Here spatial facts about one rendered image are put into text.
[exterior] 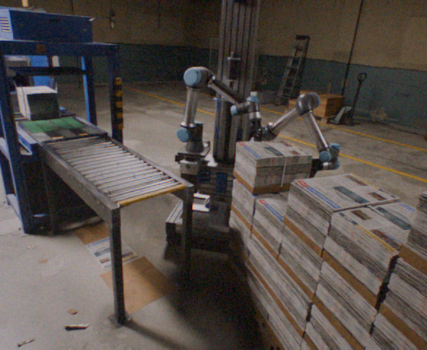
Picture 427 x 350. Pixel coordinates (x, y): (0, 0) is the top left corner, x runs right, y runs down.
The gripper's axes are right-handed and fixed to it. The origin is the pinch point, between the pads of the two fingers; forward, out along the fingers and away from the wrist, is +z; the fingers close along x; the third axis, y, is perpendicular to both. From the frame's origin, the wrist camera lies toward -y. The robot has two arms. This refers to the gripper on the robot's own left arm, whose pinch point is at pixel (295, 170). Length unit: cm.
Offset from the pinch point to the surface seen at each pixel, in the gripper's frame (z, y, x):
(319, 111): -379, -63, -440
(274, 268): 45, -30, 54
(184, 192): 76, -11, -7
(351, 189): 22, 21, 71
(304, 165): 12.4, 14.2, 23.2
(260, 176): 40.3, 9.4, 22.4
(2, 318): 188, -86, -11
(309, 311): 44, -31, 84
